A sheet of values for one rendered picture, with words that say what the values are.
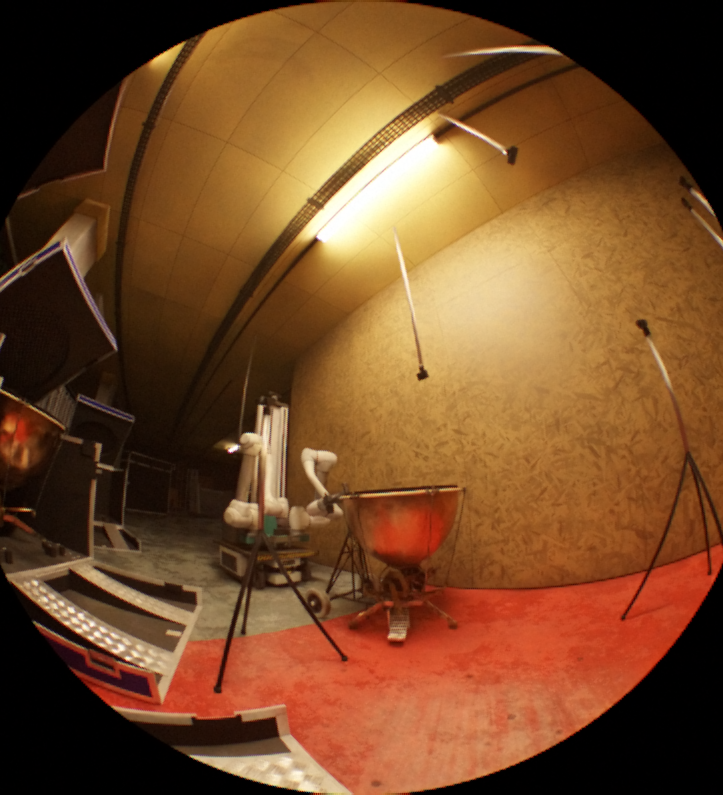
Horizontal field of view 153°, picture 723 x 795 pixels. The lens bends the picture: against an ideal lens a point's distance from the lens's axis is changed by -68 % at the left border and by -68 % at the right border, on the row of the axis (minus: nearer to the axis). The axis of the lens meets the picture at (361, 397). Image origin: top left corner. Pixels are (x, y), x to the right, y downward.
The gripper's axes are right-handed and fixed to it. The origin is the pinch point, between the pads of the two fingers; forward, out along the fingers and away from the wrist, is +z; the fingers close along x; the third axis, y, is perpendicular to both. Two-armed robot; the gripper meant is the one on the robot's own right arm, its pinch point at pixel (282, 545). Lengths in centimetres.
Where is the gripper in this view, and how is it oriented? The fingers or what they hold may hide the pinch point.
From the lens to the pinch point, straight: 221.2
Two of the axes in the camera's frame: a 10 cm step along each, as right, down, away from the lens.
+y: -7.7, 2.8, 5.7
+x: -6.3, -2.9, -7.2
